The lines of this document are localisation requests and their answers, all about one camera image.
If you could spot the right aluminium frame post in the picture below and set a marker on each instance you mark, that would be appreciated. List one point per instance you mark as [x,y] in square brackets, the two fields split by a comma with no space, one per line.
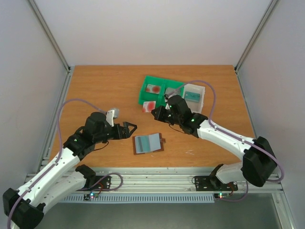
[257,32]

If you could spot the aluminium frame post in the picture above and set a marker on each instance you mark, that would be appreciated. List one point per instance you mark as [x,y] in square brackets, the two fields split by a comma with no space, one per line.
[257,32]
[39,16]

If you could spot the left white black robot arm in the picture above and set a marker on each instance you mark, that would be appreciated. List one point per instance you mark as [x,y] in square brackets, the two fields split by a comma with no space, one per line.
[27,205]

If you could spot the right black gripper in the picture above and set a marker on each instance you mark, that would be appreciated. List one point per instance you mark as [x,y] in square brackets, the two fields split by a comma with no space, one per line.
[161,114]

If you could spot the white plastic bin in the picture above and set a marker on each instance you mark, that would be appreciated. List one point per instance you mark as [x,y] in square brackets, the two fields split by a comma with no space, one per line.
[195,107]

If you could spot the aluminium front rail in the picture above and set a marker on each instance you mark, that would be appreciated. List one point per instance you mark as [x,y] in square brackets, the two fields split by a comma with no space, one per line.
[168,179]

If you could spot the left aluminium frame post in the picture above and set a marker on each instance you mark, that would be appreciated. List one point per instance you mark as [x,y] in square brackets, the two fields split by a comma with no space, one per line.
[39,16]

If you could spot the card with red circle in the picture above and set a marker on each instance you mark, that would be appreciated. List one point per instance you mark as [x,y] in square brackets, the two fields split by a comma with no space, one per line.
[148,106]

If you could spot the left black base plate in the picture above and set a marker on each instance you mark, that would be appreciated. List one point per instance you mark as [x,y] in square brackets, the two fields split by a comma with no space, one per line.
[94,184]

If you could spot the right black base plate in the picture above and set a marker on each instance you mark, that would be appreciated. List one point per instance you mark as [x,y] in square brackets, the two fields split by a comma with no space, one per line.
[209,183]

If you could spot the card with red circles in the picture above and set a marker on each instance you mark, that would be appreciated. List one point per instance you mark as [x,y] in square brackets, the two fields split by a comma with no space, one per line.
[154,89]

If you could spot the green bin middle compartment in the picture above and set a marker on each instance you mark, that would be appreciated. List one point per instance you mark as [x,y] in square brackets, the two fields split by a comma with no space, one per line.
[167,86]

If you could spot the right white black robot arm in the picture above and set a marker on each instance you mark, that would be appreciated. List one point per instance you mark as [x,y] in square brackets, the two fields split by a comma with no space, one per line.
[256,155]

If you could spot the teal VIP card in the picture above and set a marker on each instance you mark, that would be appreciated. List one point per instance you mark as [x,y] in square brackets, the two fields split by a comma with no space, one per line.
[142,144]

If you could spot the right controller board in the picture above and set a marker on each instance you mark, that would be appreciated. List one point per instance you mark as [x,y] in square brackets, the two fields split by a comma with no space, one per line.
[221,195]

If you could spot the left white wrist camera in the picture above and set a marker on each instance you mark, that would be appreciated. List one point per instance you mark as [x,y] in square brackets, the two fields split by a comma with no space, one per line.
[111,115]

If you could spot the left controller board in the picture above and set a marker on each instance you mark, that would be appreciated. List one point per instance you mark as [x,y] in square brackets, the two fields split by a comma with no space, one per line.
[91,196]

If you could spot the grey slotted cable duct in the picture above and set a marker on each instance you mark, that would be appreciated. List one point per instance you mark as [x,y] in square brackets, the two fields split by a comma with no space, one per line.
[139,198]

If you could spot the brown leather card holder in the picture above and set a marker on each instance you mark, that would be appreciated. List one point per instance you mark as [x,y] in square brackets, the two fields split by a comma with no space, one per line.
[156,143]

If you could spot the grey silver card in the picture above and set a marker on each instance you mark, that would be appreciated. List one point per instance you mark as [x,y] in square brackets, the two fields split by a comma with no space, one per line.
[170,91]

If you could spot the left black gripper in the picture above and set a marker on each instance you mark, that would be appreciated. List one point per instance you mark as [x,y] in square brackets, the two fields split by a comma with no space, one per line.
[119,135]

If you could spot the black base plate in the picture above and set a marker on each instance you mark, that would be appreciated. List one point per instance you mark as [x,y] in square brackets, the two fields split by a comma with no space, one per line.
[94,184]
[209,183]

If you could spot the controller board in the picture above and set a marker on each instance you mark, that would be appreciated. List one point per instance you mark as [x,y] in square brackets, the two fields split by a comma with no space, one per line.
[221,195]
[91,196]

